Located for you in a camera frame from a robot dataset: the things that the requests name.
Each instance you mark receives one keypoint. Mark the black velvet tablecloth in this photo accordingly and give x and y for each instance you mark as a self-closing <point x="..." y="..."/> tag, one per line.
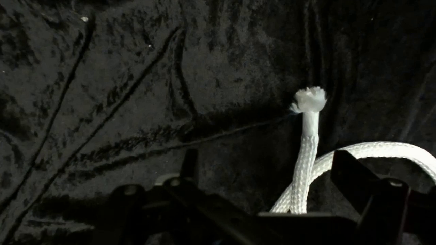
<point x="137" y="90"/>

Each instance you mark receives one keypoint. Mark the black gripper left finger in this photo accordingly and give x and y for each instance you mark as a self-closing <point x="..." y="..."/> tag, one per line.
<point x="123" y="213"/>

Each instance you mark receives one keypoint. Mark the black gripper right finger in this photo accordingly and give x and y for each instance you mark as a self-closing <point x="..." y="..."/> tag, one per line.
<point x="386" y="209"/>

